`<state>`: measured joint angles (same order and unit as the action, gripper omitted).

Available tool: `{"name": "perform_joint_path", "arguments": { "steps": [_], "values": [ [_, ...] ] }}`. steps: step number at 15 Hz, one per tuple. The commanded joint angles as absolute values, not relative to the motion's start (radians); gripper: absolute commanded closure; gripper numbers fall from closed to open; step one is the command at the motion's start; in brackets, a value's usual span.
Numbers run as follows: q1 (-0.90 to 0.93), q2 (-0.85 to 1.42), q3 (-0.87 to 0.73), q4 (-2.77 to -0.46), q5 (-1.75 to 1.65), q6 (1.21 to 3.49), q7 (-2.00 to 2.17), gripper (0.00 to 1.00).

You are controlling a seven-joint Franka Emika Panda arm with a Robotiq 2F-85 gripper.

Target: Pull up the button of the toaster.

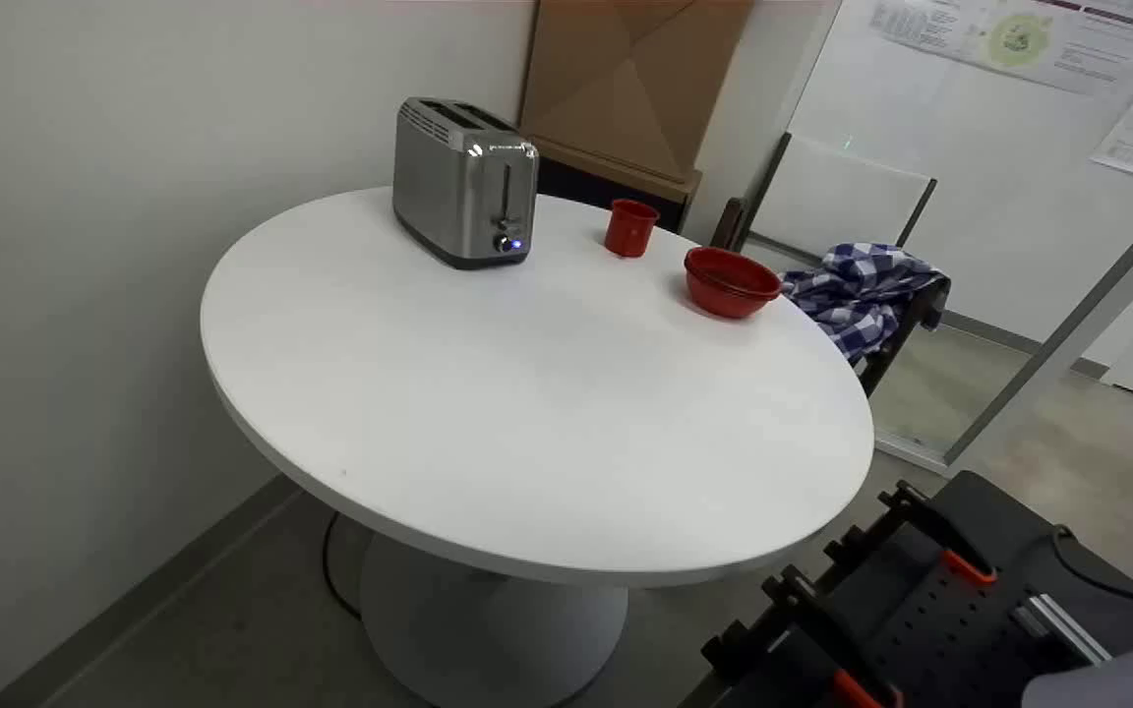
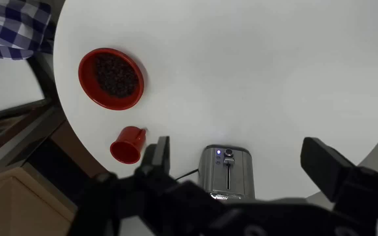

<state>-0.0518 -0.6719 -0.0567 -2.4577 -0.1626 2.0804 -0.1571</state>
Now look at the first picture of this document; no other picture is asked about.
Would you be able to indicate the black toaster lever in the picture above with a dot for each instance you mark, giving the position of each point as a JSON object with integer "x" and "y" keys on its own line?
{"x": 504, "y": 209}

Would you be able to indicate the brown cardboard sheet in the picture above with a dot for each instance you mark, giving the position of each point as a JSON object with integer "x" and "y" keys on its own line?
{"x": 619, "y": 79}

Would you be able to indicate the white leaning panel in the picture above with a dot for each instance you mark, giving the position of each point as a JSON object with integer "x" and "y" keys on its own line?
{"x": 843, "y": 197}

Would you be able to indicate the red plastic bowl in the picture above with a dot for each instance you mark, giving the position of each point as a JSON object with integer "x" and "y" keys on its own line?
{"x": 728, "y": 291}

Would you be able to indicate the grey metal frame pole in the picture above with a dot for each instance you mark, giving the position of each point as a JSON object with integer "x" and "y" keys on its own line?
{"x": 1071, "y": 328}

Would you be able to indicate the red plastic cup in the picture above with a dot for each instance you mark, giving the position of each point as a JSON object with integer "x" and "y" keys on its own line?
{"x": 632, "y": 230}

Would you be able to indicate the wall poster with green circle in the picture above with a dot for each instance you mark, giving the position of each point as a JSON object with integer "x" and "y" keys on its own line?
{"x": 1026, "y": 40}

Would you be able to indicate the white table pedestal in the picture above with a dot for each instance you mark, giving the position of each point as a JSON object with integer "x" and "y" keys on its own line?
{"x": 491, "y": 631}

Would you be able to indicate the black chair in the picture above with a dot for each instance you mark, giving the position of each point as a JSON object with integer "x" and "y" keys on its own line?
{"x": 918, "y": 315}

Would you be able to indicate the black box under cardboard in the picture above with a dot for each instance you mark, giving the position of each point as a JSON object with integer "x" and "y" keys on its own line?
{"x": 592, "y": 187}

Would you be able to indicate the silver two-slot toaster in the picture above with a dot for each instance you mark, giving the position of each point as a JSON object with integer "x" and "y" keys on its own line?
{"x": 454, "y": 183}

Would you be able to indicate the orange black clamp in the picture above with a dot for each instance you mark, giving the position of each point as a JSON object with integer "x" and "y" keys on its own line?
{"x": 851, "y": 687}
{"x": 969, "y": 567}

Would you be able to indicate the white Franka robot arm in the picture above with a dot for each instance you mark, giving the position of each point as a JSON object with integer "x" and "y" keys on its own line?
{"x": 1103, "y": 682}

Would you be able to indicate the black robot mounting cart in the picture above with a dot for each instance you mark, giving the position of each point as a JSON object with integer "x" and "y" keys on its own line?
{"x": 947, "y": 631}

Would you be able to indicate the blue white checkered cloth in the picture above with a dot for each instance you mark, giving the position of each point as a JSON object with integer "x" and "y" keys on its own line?
{"x": 863, "y": 295}

